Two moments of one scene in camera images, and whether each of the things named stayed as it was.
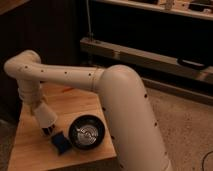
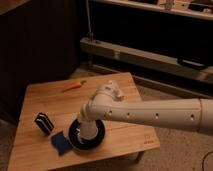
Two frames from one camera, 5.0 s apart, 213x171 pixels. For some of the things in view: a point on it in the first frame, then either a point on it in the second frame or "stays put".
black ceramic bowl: [87, 132] stays put
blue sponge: [61, 143] stays put
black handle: [191, 63] stays put
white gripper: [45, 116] → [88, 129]
